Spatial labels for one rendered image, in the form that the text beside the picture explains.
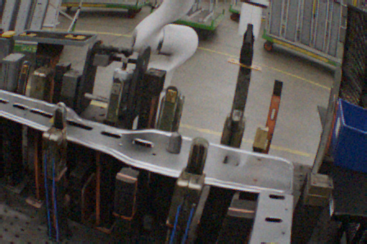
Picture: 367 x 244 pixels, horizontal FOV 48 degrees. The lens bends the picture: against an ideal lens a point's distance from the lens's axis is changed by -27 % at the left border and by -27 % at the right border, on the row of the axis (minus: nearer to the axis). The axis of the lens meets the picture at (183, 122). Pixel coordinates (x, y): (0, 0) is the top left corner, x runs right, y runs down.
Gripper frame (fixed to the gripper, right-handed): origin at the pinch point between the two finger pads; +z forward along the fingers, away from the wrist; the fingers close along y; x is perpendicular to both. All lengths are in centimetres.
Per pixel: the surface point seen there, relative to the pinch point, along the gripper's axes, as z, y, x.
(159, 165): 27.3, 10.0, -14.1
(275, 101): 13.6, -14.9, 10.1
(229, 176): 27.4, 7.4, 2.0
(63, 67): 18, -19, -55
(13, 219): 57, 23, -58
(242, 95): 14.6, -14.9, 0.3
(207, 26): 103, -606, -70
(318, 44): 88, -704, 122
